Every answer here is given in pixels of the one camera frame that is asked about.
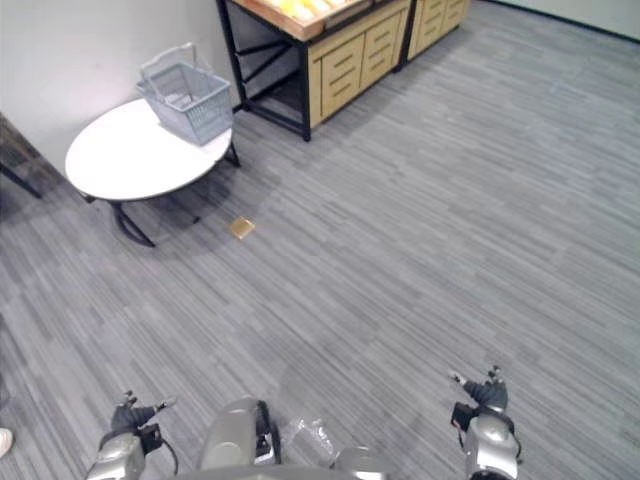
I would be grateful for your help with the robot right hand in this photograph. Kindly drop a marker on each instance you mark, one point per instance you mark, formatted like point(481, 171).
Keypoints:
point(487, 395)

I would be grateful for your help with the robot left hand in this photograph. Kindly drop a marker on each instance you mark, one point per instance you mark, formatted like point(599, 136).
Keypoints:
point(127, 417)

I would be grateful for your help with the grey plastic shopping basket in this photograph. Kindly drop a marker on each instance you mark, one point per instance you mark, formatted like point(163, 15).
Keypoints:
point(200, 110)

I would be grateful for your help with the yellow napa cabbage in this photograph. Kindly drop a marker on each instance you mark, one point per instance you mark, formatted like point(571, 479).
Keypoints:
point(316, 4)

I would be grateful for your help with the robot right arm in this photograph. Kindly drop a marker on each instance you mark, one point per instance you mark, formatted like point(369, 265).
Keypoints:
point(492, 442)

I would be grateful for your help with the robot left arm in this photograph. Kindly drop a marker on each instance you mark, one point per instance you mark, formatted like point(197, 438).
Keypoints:
point(117, 457)

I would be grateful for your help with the robot left leg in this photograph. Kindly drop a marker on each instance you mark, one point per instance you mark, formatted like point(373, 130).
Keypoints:
point(235, 435)

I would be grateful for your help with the person's shoe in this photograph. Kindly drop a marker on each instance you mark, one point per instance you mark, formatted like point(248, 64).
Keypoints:
point(4, 442)

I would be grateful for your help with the clear plastic bag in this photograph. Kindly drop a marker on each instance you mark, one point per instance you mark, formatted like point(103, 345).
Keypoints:
point(310, 436)

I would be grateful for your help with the round white table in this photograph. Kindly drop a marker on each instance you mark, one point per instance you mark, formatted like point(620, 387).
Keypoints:
point(135, 155)

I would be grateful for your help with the dark wooden table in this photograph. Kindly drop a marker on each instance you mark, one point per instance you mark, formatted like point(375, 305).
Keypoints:
point(15, 155)

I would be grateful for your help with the clear bubble wrap sheet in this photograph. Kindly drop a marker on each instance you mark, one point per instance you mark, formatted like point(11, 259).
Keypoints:
point(176, 98)

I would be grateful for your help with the wooden slatted cabinet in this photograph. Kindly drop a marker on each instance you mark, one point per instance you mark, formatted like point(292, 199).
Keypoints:
point(435, 20)

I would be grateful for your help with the wooden produce stand black frame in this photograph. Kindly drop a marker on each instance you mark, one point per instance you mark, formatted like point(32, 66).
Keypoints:
point(340, 70)

